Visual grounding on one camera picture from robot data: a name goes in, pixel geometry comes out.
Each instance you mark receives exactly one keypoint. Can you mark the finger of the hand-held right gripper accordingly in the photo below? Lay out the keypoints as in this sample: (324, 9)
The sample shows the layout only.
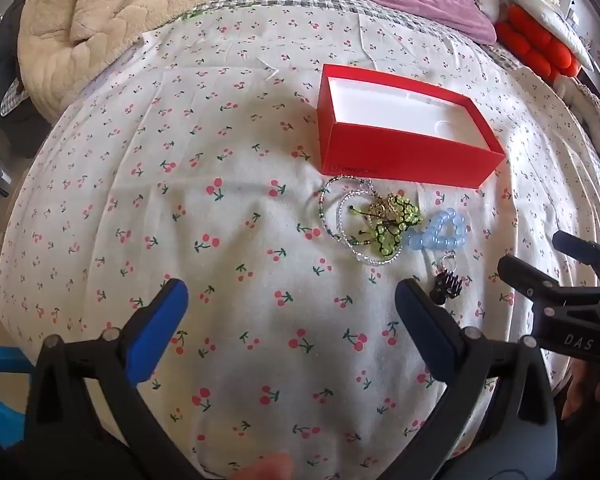
(587, 252)
(535, 285)

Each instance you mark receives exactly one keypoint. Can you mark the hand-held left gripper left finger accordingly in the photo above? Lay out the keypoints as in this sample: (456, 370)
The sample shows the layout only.
(162, 332)

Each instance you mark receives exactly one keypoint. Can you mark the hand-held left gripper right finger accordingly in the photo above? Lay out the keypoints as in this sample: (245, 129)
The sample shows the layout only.
(425, 327)

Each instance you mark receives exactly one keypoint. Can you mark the black hair claw clip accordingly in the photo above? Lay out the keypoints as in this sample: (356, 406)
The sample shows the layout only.
(447, 286)

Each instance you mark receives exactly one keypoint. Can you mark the red cardboard box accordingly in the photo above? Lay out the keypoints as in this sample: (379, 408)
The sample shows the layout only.
(405, 160)

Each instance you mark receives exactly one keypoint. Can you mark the person's right hand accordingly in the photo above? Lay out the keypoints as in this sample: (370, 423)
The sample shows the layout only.
(582, 390)

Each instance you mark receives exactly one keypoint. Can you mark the person's left hand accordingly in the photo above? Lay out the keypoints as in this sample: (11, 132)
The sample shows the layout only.
(265, 467)

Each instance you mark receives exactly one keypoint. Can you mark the cherry print bedsheet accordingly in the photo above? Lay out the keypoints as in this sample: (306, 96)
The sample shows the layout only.
(180, 160)

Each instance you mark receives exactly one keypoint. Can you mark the blue plastic stool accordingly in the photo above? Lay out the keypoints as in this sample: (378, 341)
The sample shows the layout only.
(0, 400)

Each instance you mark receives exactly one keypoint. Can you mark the orange plush toy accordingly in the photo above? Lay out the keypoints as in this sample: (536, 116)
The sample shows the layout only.
(535, 40)

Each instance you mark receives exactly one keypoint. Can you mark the white patterned pillow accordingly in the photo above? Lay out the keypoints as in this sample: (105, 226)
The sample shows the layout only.
(540, 7)

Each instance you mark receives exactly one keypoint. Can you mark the beige fleece blanket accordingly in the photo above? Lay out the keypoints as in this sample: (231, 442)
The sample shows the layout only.
(105, 10)

